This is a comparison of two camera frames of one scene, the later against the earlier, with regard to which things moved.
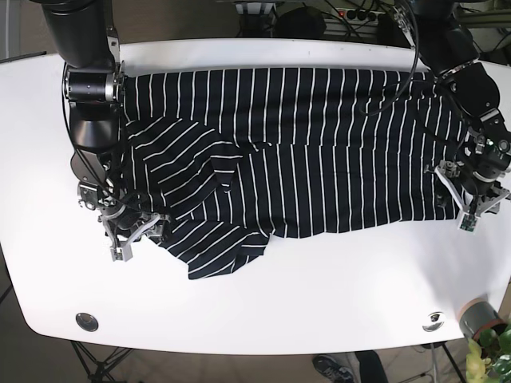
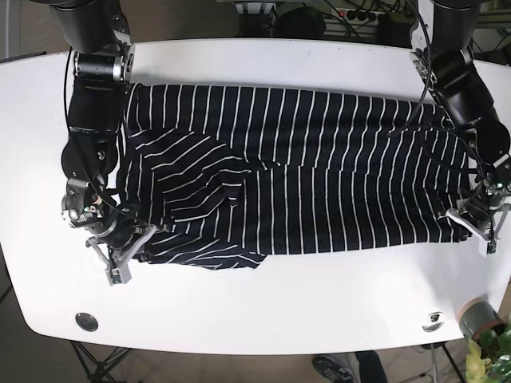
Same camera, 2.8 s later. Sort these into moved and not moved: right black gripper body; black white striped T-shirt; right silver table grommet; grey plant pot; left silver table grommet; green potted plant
Moved: right black gripper body; black white striped T-shirt
Not moved: grey plant pot; green potted plant; left silver table grommet; right silver table grommet
